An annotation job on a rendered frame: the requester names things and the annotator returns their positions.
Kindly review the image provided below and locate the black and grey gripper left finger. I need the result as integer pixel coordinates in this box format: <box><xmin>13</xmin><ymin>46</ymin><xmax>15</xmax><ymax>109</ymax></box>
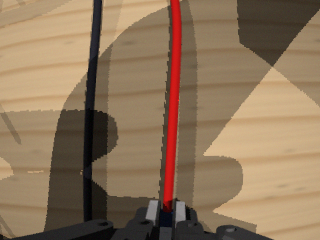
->
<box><xmin>5</xmin><ymin>200</ymin><xmax>161</xmax><ymax>240</ymax></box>

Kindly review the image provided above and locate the red cable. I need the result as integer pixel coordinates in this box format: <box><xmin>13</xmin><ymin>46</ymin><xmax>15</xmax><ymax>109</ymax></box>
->
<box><xmin>163</xmin><ymin>0</ymin><xmax>182</xmax><ymax>212</ymax></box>

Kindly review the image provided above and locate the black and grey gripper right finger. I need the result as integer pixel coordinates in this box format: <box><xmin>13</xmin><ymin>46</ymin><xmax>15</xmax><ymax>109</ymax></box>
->
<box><xmin>171</xmin><ymin>201</ymin><xmax>274</xmax><ymax>240</ymax></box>

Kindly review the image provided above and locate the black patch cord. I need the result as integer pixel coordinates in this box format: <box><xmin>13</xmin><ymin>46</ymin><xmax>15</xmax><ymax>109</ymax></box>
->
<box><xmin>83</xmin><ymin>0</ymin><xmax>102</xmax><ymax>222</ymax></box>

